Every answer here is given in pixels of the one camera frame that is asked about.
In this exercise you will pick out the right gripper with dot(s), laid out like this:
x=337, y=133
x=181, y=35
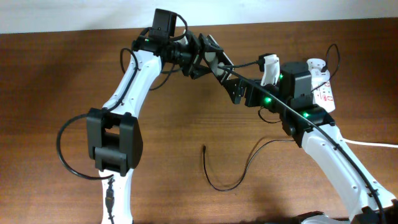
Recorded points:
x=250, y=101

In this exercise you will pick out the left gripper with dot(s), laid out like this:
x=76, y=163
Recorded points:
x=197, y=45

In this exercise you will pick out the black Samsung smartphone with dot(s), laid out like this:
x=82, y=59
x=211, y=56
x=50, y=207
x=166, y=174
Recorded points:
x=218, y=59

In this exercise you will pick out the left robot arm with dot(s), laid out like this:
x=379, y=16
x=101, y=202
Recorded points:
x=114, y=136

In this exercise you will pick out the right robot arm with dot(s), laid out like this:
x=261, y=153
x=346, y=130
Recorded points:
x=315, y=131

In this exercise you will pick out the white USB charger plug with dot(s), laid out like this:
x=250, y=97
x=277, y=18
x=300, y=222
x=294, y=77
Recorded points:
x=319, y=77

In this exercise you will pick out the white power strip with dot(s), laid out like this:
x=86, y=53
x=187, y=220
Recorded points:
x=322, y=95

